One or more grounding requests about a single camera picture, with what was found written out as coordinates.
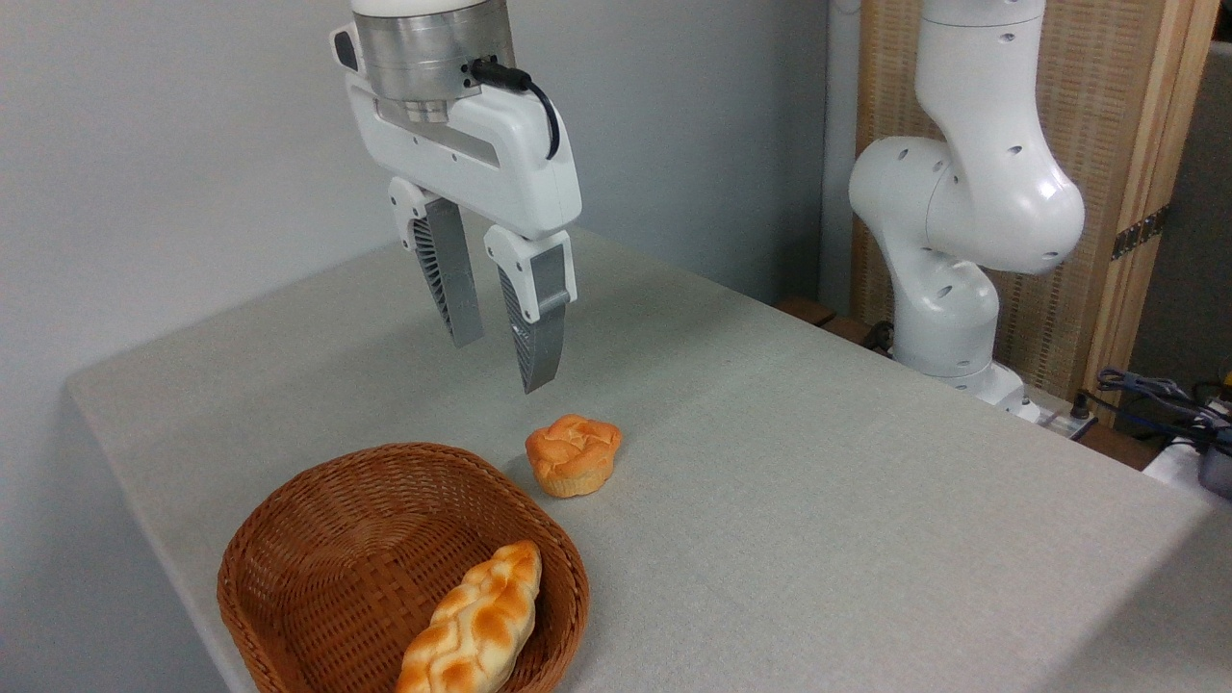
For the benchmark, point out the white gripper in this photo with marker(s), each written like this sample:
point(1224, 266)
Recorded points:
point(500, 164)

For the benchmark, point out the long braided bread loaf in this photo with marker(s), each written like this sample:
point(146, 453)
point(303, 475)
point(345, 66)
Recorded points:
point(476, 621)

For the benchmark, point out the round muffin-shaped bread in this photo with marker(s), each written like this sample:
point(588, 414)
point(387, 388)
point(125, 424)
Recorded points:
point(573, 454)

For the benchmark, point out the brown woven wicker basket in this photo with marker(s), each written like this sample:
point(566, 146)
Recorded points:
point(337, 539)

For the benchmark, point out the grey tablecloth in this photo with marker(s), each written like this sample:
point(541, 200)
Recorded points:
point(866, 500)

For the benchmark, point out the wooden woven folding screen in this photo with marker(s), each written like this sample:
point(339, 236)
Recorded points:
point(1107, 96)

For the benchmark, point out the metal screen hinge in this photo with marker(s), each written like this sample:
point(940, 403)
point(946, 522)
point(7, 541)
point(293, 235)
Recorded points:
point(1141, 233)

